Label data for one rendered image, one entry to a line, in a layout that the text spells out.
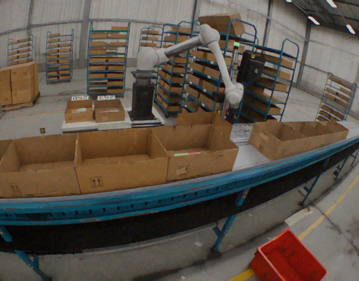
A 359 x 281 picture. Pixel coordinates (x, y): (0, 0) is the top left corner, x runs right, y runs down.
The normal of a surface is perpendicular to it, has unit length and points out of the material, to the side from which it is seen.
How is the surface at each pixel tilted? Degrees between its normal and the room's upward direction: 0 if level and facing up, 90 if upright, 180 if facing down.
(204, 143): 90
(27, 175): 90
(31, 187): 91
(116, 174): 90
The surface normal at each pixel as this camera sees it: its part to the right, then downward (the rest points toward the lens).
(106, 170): 0.39, 0.49
